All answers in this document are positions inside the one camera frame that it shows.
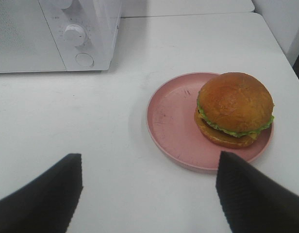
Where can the upper white microwave knob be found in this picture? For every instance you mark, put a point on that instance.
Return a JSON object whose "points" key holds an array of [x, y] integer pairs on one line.
{"points": [[64, 4]]}

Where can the white microwave knob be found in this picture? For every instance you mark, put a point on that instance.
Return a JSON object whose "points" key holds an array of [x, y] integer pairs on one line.
{"points": [[64, 4], [75, 35]]}

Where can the white microwave door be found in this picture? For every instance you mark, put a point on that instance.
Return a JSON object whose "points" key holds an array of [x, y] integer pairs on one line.
{"points": [[26, 43]]}

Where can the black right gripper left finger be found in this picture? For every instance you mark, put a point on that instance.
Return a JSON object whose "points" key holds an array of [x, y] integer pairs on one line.
{"points": [[47, 203]]}

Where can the burger with lettuce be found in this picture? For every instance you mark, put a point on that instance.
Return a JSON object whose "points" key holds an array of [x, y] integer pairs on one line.
{"points": [[232, 109]]}

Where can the white microwave oven body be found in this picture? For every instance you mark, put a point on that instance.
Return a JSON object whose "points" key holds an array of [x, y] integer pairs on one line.
{"points": [[99, 18]]}

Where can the lower white microwave knob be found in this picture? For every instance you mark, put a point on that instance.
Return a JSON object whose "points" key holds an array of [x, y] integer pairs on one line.
{"points": [[75, 35]]}

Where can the pink round plate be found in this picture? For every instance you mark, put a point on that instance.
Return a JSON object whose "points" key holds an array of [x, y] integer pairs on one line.
{"points": [[171, 124]]}

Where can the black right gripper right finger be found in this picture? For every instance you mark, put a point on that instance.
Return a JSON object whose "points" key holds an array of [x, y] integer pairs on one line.
{"points": [[251, 201]]}

